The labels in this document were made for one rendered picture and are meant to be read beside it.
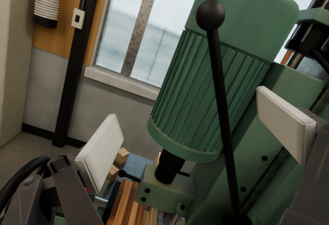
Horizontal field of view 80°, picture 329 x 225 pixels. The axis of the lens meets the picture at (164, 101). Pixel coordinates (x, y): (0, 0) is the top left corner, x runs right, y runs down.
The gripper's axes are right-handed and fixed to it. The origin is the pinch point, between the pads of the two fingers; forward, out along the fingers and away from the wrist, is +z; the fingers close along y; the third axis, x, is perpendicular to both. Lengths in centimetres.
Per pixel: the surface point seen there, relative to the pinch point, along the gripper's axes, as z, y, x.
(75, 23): 138, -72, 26
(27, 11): 134, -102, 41
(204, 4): 9.0, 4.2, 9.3
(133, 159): 48, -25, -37
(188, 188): 23.1, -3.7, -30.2
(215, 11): 8.4, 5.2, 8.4
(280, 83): 17.1, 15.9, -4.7
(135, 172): 42, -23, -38
